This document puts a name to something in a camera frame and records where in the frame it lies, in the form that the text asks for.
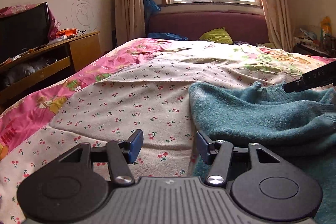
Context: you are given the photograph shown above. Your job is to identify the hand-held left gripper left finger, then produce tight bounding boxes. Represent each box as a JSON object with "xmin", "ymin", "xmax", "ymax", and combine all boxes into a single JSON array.
[{"xmin": 56, "ymin": 129, "xmax": 144, "ymax": 186}]

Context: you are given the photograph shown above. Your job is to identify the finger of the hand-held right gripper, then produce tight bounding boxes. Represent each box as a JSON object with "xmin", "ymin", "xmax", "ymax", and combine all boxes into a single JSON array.
[{"xmin": 283, "ymin": 76, "xmax": 305, "ymax": 94}]

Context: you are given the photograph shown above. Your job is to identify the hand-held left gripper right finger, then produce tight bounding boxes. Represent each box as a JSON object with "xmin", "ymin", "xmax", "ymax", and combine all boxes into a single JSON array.
[{"xmin": 196, "ymin": 130, "xmax": 281, "ymax": 186}]

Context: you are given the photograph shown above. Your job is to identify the teal fuzzy sweater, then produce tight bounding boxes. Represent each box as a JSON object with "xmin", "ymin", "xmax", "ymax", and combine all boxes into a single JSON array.
[{"xmin": 188, "ymin": 81, "xmax": 336, "ymax": 224}]

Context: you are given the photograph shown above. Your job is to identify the cluttered side table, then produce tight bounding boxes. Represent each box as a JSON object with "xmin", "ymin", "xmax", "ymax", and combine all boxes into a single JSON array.
[{"xmin": 293, "ymin": 17, "xmax": 336, "ymax": 58}]

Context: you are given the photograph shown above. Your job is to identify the cherry print bed sheet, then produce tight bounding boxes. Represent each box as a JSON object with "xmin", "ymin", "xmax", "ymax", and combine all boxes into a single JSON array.
[{"xmin": 0, "ymin": 57, "xmax": 310, "ymax": 224}]

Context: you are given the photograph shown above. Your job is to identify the yellow-green pillow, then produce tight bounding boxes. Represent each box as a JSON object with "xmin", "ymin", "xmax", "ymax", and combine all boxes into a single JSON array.
[{"xmin": 199, "ymin": 28, "xmax": 234, "ymax": 45}]

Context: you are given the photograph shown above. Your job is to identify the pink floral quilt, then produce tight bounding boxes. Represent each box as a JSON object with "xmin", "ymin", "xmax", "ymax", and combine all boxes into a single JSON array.
[{"xmin": 0, "ymin": 38, "xmax": 336, "ymax": 161}]

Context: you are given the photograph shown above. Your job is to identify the wooden television cabinet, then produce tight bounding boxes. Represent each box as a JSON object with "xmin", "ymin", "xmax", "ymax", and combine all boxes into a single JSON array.
[{"xmin": 0, "ymin": 31, "xmax": 101, "ymax": 106}]

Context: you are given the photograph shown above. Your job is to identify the blue cloth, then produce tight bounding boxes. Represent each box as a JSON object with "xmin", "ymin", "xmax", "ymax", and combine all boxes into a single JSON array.
[{"xmin": 147, "ymin": 32, "xmax": 188, "ymax": 41}]

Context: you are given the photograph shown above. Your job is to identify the maroon bed headboard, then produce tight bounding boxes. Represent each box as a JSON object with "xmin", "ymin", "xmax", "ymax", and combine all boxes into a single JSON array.
[{"xmin": 148, "ymin": 11, "xmax": 269, "ymax": 45}]

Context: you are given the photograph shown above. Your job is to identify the orange item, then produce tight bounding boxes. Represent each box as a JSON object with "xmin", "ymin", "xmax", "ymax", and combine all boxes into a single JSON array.
[{"xmin": 56, "ymin": 28, "xmax": 78, "ymax": 39}]

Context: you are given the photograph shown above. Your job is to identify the grey plastic bags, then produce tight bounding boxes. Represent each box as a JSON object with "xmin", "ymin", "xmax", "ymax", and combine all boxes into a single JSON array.
[{"xmin": 3, "ymin": 57, "xmax": 57, "ymax": 88}]

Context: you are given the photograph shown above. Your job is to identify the blue plastic bag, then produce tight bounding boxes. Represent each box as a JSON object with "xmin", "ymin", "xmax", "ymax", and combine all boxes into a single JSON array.
[{"xmin": 143, "ymin": 0, "xmax": 161, "ymax": 14}]

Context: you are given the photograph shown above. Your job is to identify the black television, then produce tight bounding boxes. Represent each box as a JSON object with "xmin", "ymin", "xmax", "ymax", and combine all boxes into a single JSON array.
[{"xmin": 0, "ymin": 2, "xmax": 50, "ymax": 63}]

